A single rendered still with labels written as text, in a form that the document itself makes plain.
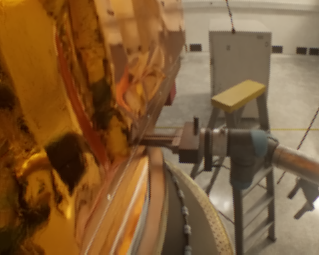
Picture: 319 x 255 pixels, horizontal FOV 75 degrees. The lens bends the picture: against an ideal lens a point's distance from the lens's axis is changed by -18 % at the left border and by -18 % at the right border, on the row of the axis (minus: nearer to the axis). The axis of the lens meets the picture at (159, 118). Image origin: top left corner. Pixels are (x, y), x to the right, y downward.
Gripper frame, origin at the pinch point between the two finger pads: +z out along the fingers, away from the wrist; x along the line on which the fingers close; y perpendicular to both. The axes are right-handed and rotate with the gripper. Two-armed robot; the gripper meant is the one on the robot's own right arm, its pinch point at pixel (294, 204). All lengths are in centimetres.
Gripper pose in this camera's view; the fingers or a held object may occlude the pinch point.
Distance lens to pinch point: 115.0
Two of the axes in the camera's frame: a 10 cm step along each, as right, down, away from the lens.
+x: 1.9, -4.0, 9.0
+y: 9.3, 3.7, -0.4
